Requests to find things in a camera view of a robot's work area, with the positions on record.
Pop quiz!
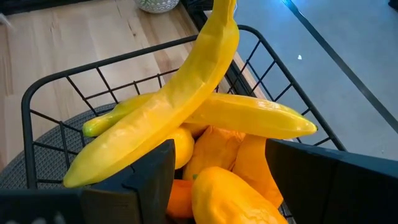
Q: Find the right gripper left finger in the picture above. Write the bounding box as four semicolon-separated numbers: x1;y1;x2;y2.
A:
0;139;177;224

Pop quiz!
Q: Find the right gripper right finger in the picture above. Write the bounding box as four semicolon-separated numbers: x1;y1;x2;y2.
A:
265;139;398;224

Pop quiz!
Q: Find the small orange tangerine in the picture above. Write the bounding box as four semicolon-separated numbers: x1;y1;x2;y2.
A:
166;179;195;218

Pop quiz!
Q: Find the yellow lemon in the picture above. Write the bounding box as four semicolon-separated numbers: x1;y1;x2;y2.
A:
164;127;195;170

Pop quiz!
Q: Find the yellow banana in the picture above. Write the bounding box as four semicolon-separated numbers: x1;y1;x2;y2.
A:
63;0;240;189
82;92;318;140

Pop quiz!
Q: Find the green succulent in white pot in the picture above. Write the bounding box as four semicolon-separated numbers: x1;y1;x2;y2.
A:
133;0;180;14

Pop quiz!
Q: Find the black wire basket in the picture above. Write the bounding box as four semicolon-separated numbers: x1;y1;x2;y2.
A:
21;24;348;224

